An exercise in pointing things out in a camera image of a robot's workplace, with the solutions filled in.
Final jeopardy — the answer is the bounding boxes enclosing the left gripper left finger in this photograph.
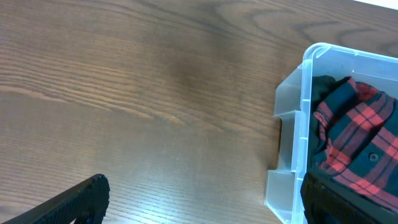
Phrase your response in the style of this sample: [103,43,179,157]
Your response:
[4,174,110,224]

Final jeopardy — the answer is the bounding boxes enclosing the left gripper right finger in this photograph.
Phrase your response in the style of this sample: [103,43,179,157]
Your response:
[300,171,397,224]

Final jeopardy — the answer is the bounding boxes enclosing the red plaid flannel shirt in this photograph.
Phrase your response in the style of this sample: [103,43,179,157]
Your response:
[307,75,397,212]

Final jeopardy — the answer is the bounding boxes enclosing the black garment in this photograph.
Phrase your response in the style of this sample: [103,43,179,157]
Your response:
[306,74,349,175]

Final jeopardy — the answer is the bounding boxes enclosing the clear plastic storage bin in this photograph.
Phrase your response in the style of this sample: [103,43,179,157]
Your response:
[264,42,397,224]

